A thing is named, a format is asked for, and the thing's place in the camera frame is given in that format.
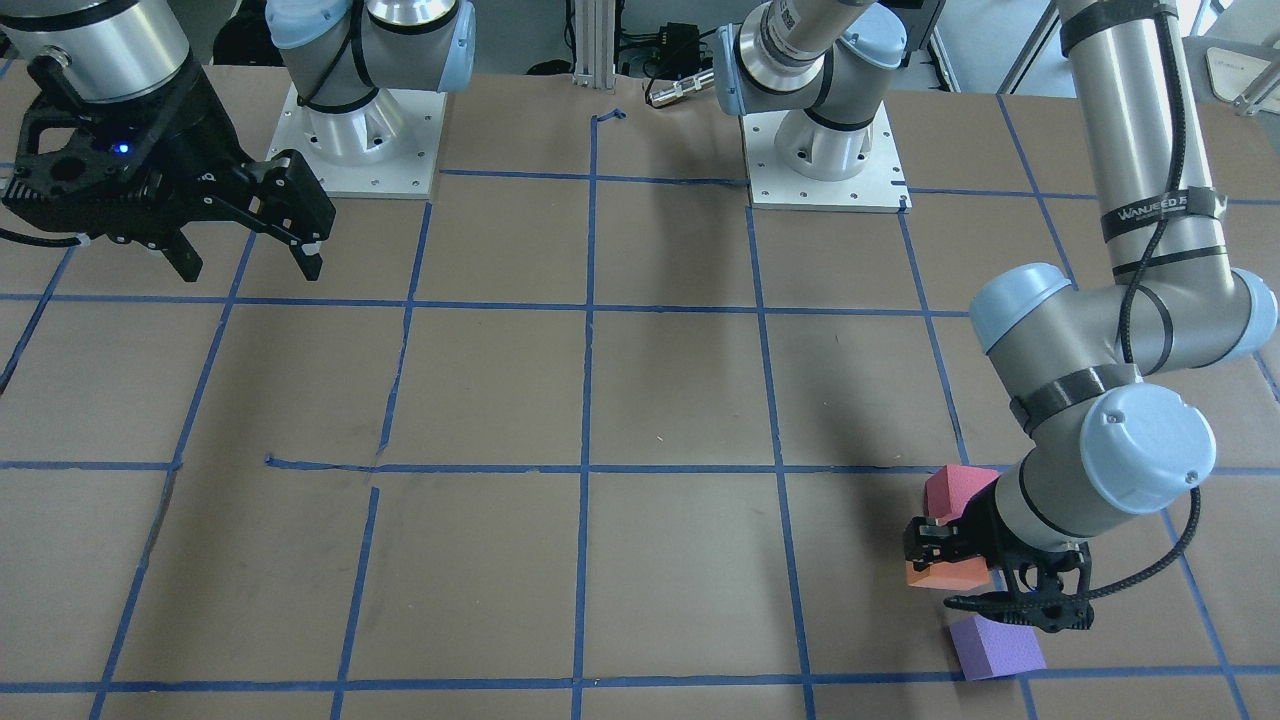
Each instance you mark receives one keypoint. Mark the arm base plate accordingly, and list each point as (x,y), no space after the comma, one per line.
(796,165)
(387,149)

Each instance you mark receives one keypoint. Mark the purple foam cube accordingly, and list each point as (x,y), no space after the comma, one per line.
(989,650)

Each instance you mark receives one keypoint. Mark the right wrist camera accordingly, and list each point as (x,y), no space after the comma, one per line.
(67,171)

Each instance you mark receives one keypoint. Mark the orange foam cube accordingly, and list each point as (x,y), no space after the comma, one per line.
(962,576)

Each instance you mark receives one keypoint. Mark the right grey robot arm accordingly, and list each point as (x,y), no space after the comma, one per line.
(340,54)

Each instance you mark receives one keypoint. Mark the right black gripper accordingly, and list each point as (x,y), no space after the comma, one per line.
(196,130)

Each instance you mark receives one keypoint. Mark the pink foam cube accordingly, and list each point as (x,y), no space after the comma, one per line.
(949,490)

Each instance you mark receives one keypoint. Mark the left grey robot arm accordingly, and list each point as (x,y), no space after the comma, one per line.
(1109,494)

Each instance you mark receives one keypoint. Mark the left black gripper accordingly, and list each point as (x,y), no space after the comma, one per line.
(985,531)

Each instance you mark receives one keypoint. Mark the aluminium frame post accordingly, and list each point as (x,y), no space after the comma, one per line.
(594,36)

